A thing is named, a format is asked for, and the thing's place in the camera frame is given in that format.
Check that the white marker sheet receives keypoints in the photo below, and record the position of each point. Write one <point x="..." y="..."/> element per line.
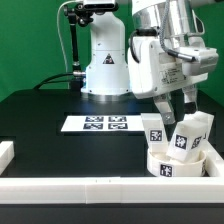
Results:
<point x="102" y="123"/>

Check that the white U-shaped fence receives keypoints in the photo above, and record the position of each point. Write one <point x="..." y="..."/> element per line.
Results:
<point x="209" y="189"/>

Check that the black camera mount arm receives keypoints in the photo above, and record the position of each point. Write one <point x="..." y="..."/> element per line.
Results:
<point x="77" y="15"/>

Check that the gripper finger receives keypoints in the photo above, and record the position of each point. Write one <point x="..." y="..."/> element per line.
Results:
<point x="190" y="99"/>
<point x="164" y="106"/>

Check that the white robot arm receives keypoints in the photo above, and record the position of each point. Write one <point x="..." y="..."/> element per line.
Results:
<point x="177" y="27"/>

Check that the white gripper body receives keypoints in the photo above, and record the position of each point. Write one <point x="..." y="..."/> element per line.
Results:
<point x="153" y="72"/>

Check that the white round stool seat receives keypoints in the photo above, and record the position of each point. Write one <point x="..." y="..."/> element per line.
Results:
<point x="158" y="164"/>

